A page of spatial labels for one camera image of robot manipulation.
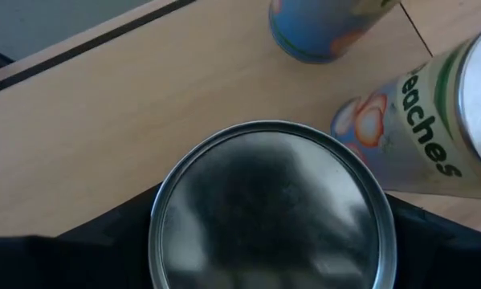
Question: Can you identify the tall peaches can blue label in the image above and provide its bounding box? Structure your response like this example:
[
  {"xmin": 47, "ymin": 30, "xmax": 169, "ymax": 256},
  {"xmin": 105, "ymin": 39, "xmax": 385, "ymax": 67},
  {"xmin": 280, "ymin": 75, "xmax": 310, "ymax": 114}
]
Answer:
[
  {"xmin": 330, "ymin": 22, "xmax": 481, "ymax": 201},
  {"xmin": 268, "ymin": 0, "xmax": 402, "ymax": 64}
]

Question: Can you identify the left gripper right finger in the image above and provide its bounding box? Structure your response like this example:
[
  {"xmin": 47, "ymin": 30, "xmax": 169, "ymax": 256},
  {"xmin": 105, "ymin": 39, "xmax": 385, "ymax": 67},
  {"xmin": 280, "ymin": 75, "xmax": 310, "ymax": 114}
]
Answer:
[{"xmin": 385, "ymin": 192, "xmax": 481, "ymax": 289}]

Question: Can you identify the black aluminium table frame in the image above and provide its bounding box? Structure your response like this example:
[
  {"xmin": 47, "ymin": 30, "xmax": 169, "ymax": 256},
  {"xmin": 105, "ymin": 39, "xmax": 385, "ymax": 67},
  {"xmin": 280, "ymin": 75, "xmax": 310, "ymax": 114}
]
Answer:
[{"xmin": 0, "ymin": 0, "xmax": 198, "ymax": 99}]

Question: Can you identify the wooden shelf with black frame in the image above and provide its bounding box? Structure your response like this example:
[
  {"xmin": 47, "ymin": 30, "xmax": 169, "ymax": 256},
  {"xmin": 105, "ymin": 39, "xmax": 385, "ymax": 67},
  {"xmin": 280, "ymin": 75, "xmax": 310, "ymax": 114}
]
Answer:
[{"xmin": 0, "ymin": 0, "xmax": 481, "ymax": 238}]

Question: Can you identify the tall corn can yellow label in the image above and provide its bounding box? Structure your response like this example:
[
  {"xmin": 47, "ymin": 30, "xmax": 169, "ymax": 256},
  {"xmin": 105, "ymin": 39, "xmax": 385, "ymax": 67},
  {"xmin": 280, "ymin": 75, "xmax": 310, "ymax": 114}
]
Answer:
[{"xmin": 148, "ymin": 119, "xmax": 397, "ymax": 289}]

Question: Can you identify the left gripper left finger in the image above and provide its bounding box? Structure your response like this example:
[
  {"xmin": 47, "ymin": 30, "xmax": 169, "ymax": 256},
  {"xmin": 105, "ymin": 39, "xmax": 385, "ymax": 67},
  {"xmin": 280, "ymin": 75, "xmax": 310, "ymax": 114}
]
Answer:
[{"xmin": 0, "ymin": 182, "xmax": 161, "ymax": 289}]

